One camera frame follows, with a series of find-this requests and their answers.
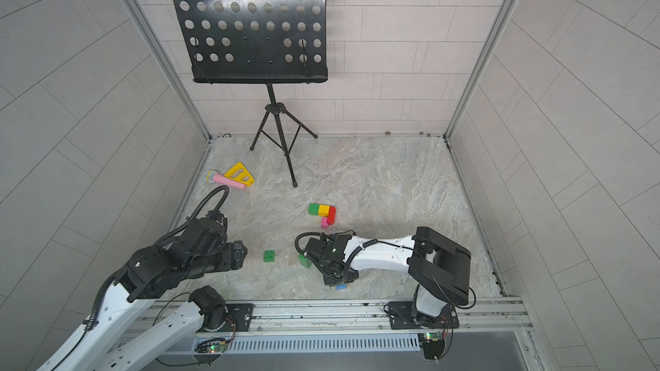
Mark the pink toy microphone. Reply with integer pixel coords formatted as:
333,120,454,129
205,170,248,190

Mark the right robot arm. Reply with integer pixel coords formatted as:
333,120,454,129
294,227,476,331

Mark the circuit board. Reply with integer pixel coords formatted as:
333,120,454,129
195,338,231,355
418,333,446,362

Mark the aluminium mounting rail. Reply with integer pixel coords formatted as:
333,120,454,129
118,295,535,341

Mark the green lego brick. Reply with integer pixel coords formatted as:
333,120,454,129
263,250,276,263
298,254,312,269
308,204,320,216

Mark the yellow lego brick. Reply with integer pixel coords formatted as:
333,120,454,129
318,204,330,217

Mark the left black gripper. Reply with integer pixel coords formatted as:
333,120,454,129
189,238,256,278

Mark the left circuit board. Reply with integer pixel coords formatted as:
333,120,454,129
195,338,231,355

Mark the yellow triangle toy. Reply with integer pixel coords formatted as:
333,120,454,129
223,161,254,187

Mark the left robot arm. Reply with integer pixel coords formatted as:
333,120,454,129
41,185,248,370

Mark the right circuit board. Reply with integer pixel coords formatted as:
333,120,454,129
418,333,446,362

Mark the red lego brick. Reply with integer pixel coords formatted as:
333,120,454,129
327,206,337,226

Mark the black perforated music stand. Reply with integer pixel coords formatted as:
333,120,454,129
173,0,328,158

